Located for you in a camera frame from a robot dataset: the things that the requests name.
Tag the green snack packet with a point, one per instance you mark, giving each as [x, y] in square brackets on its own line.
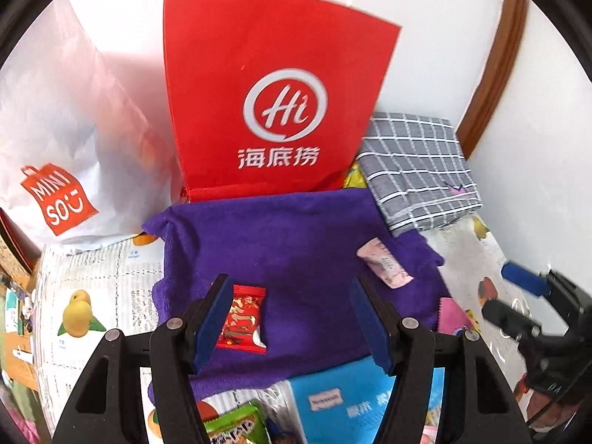
[236, 425]

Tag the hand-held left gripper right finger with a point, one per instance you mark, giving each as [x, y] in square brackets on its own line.
[370, 328]

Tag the fruit print tablecloth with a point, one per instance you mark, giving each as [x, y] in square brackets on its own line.
[92, 277]

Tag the person's right hand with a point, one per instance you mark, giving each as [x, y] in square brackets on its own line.
[550, 416]

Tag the brown patterned box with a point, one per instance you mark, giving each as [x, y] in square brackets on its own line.
[18, 249]

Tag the red Haidilao paper bag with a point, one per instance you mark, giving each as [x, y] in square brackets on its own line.
[277, 55]

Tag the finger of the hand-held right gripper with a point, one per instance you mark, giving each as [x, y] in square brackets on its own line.
[508, 317]
[525, 278]

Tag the wooden door frame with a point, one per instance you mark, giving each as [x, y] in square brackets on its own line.
[499, 55]

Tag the red candy packet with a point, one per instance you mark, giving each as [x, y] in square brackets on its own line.
[243, 314]

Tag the pale pink snack packet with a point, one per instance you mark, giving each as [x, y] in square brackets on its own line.
[384, 263]

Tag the magenta snack packet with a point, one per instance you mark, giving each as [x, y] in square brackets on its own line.
[451, 317]

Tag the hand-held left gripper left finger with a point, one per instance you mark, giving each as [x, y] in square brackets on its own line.
[212, 328]

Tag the blue tissue pack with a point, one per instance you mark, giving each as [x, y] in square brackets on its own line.
[333, 407]

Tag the grey checked cloth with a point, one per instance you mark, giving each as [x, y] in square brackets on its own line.
[416, 171]

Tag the white plastic shopping bag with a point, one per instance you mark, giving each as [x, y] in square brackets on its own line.
[69, 125]

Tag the purple towel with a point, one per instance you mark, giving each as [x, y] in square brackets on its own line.
[300, 249]

